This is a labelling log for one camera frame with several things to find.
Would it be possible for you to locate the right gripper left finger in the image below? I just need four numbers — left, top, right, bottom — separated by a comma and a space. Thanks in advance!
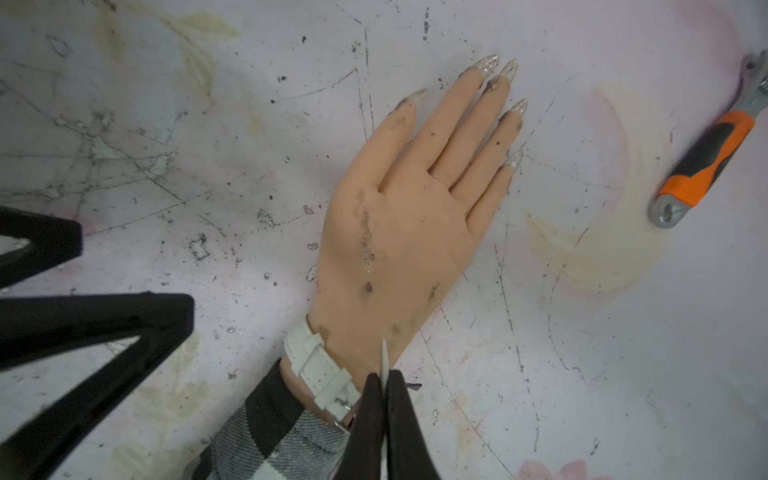
334, 373, 386, 480

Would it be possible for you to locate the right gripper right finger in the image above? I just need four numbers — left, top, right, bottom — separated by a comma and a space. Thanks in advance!
385, 370, 440, 480

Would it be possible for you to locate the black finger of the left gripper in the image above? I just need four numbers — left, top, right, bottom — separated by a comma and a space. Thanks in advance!
1, 206, 83, 288
1, 292, 195, 479

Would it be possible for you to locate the black white plaid sleeve forearm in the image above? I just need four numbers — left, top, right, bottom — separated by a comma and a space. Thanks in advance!
181, 364, 349, 479

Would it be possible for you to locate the mannequin hand with long nails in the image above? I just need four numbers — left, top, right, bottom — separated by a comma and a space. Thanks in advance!
280, 55, 527, 418

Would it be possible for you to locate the orange black adjustable wrench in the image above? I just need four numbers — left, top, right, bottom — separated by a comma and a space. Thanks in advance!
648, 50, 767, 229

